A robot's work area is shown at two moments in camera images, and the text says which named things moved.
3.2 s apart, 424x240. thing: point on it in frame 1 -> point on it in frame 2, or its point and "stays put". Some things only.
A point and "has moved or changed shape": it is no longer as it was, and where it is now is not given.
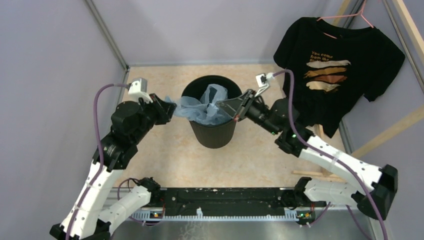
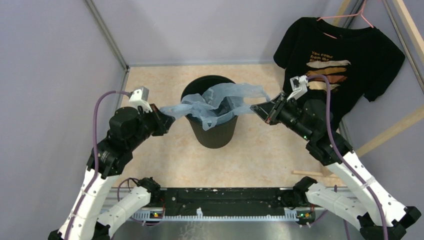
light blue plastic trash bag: (204, 111) has moved or changed shape
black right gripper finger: (231, 106) -> (265, 110)
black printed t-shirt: (334, 68) stays put
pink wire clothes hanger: (347, 15) stays put
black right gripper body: (250, 108) -> (284, 112)
